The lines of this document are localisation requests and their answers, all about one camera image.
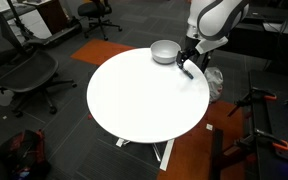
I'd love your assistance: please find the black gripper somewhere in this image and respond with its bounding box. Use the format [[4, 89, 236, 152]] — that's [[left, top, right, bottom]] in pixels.
[[175, 34, 201, 72]]

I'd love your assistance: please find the teal marker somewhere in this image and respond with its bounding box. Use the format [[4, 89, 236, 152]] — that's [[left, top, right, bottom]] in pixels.
[[183, 68, 195, 80]]

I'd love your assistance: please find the white bowl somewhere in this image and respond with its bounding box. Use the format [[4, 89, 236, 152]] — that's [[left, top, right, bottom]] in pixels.
[[150, 39, 182, 65]]

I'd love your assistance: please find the white plastic bag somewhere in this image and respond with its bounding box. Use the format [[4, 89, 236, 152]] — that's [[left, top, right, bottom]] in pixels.
[[203, 66, 225, 104]]

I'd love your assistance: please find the dark office desk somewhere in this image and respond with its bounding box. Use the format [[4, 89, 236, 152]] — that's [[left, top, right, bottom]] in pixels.
[[198, 6, 288, 78]]

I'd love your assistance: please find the white metal table base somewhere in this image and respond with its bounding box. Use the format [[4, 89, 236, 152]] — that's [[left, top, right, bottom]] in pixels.
[[115, 137, 176, 172]]

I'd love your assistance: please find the black swivel office chair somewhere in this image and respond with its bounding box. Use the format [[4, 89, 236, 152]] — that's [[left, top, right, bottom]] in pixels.
[[77, 0, 123, 42]]

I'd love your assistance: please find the black workbench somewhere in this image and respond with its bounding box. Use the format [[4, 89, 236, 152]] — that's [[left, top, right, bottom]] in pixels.
[[248, 69, 288, 180]]

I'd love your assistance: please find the brown wooden cabinet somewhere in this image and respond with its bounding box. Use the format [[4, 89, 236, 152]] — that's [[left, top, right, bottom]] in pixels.
[[23, 0, 69, 35]]

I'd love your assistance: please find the black mesh office chair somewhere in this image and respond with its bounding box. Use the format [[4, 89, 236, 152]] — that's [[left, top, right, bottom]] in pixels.
[[0, 4, 78, 118]]

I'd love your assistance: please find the black tripod stand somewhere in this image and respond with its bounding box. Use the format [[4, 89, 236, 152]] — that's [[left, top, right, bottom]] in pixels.
[[6, 0, 36, 42]]

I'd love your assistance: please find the red and black bag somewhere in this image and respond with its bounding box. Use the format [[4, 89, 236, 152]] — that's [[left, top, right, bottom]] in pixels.
[[0, 129, 52, 180]]

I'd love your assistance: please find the orange-handled black clamp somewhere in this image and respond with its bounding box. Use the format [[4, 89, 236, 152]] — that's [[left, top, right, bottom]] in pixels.
[[227, 86, 278, 118], [233, 128, 288, 156]]

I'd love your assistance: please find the black upright post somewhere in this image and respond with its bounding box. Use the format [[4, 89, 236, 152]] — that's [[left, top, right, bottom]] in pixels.
[[209, 128, 226, 180]]

